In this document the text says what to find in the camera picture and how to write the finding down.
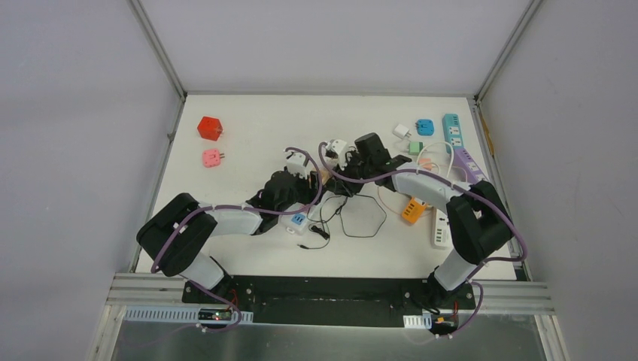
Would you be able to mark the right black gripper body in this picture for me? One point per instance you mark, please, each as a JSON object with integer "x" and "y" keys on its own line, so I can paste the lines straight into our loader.
{"x": 356, "y": 170}

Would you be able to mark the tan cube adapter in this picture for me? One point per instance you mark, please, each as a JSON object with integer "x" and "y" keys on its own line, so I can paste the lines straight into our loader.
{"x": 325, "y": 176}

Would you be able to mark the red cube plug adapter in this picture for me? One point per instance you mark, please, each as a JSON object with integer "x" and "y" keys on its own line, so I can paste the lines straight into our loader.
{"x": 210, "y": 128}

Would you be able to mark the pink plug adapter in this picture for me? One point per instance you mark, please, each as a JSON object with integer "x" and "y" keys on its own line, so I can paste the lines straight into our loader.
{"x": 426, "y": 163}

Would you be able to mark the orange power strip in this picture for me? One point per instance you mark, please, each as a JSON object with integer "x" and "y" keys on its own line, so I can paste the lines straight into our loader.
{"x": 415, "y": 210}

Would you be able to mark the blue plug adapter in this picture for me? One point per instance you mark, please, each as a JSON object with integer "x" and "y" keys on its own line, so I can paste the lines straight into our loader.
{"x": 425, "y": 127}

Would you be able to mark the long white power strip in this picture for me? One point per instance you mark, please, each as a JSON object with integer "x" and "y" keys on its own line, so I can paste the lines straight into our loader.
{"x": 296, "y": 224}

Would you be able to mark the green plug adapter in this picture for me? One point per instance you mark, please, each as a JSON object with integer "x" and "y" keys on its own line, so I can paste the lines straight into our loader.
{"x": 415, "y": 148}

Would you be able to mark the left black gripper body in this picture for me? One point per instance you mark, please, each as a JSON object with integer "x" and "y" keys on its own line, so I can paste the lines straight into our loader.
{"x": 303, "y": 184}

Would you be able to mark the teal power strip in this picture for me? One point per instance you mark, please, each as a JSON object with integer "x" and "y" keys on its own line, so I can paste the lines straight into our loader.
{"x": 452, "y": 131}

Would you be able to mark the white charger plug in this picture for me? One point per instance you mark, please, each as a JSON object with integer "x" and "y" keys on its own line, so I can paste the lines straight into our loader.
{"x": 402, "y": 132}

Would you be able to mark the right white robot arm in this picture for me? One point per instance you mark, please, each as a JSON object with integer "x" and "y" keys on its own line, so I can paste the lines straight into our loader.
{"x": 476, "y": 215}

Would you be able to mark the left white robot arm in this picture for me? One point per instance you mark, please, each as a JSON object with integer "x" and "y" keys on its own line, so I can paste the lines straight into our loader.
{"x": 175, "y": 236}

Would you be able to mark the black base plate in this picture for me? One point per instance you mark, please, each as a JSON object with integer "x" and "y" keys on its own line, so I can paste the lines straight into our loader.
{"x": 362, "y": 302}

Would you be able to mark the purple power strip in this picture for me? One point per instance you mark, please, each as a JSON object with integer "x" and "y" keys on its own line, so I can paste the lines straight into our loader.
{"x": 464, "y": 161}

